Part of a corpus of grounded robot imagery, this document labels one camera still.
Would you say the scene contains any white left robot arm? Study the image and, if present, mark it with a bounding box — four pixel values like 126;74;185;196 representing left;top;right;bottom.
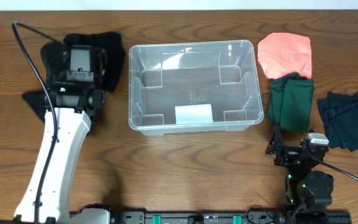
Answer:
9;45;112;223

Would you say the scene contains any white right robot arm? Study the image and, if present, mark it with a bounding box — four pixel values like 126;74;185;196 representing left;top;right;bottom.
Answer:
265;124;334;223

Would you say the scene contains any pink folded garment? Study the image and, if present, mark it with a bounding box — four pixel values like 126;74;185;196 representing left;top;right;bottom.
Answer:
257;32;312;80

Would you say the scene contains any dark green folded garment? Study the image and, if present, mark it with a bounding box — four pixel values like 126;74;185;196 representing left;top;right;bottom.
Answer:
267;72;314;134

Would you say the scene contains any clear plastic storage bin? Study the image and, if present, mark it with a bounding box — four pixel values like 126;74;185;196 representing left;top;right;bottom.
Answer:
128;40;264;136

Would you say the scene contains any black sparkly knit garment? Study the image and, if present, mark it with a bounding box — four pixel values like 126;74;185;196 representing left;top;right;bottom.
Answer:
22;42;70;123

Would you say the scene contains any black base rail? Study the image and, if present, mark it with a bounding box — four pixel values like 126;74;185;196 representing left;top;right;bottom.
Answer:
111;210;352;224

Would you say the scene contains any dark navy garment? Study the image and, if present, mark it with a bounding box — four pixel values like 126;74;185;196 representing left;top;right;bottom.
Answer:
317;92;358;152

